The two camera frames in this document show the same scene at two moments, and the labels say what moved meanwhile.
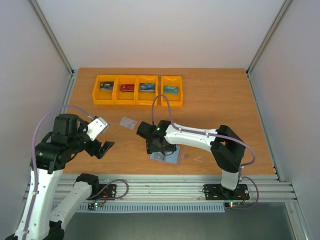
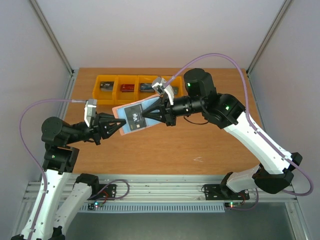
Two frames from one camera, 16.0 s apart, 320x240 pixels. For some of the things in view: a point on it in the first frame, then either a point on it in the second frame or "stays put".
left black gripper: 93,150 -> 100,125
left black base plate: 110,191 stays put
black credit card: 157,155 -> 134,115
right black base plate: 215,192 stays put
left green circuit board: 91,206 stays put
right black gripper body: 160,146 -> 168,112
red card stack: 127,87 stays put
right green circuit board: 232,204 stays put
